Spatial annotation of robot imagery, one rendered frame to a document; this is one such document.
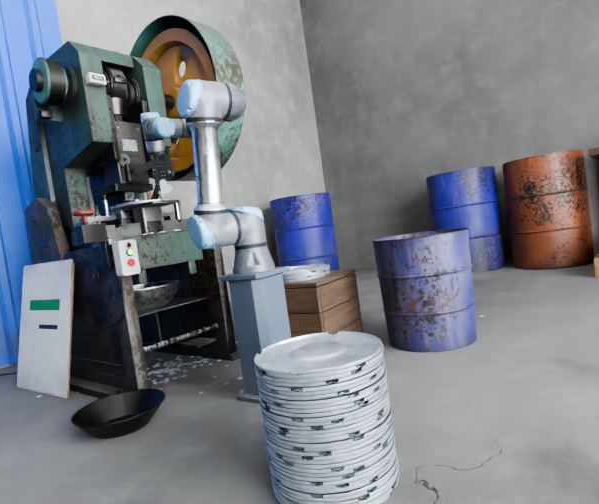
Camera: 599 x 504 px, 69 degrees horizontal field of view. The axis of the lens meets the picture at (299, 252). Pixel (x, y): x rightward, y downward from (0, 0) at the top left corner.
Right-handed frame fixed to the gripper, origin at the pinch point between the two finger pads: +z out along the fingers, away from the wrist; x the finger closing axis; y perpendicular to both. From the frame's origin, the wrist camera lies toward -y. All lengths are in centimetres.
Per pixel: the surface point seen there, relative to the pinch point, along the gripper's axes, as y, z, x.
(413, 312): 97, 50, -45
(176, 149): 5, -13, 56
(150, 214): -6.5, 7.6, 3.4
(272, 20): 104, -104, 342
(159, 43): 5, -66, 69
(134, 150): -10.7, -18.6, 21.8
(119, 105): -14, -38, 29
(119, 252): -14.4, 11.9, -30.3
